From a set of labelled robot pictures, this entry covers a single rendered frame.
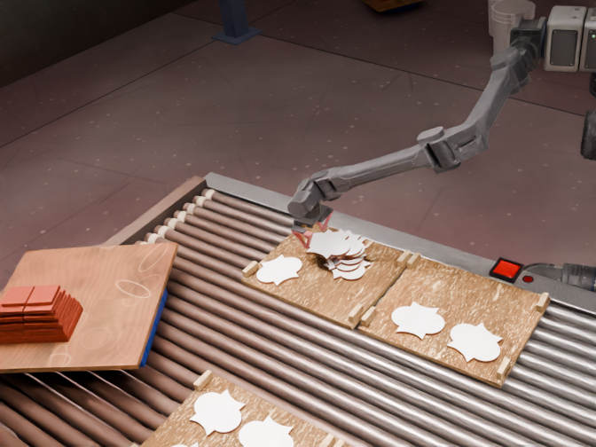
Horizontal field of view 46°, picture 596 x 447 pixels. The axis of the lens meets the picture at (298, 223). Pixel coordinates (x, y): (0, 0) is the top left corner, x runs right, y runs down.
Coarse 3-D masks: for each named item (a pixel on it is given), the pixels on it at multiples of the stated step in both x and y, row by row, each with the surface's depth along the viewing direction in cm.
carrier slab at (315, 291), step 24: (288, 240) 230; (312, 264) 219; (384, 264) 215; (264, 288) 213; (288, 288) 212; (312, 288) 210; (336, 288) 209; (360, 288) 208; (384, 288) 206; (312, 312) 203; (336, 312) 201
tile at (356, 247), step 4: (340, 232) 220; (344, 232) 220; (352, 236) 218; (356, 236) 218; (360, 236) 218; (348, 240) 217; (352, 240) 216; (356, 240) 216; (352, 244) 215; (356, 244) 215; (360, 244) 214; (352, 248) 213; (356, 248) 213; (360, 248) 213; (352, 252) 212; (356, 252) 212; (360, 252) 213; (340, 256) 211; (344, 256) 212; (348, 256) 212
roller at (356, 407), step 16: (176, 320) 209; (192, 320) 209; (208, 336) 202; (224, 336) 201; (240, 352) 196; (256, 352) 195; (272, 368) 190; (288, 368) 189; (304, 384) 184; (320, 384) 183; (336, 400) 179; (352, 400) 177; (368, 416) 174; (384, 416) 172; (400, 432) 169; (416, 432) 168
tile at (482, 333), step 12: (468, 324) 190; (480, 324) 189; (456, 336) 187; (468, 336) 186; (480, 336) 185; (492, 336) 185; (456, 348) 183; (468, 348) 183; (480, 348) 182; (492, 348) 182; (468, 360) 180; (480, 360) 179; (492, 360) 179
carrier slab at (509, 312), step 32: (416, 288) 205; (448, 288) 203; (480, 288) 201; (512, 288) 200; (384, 320) 196; (448, 320) 193; (480, 320) 191; (512, 320) 190; (416, 352) 186; (448, 352) 184; (512, 352) 181
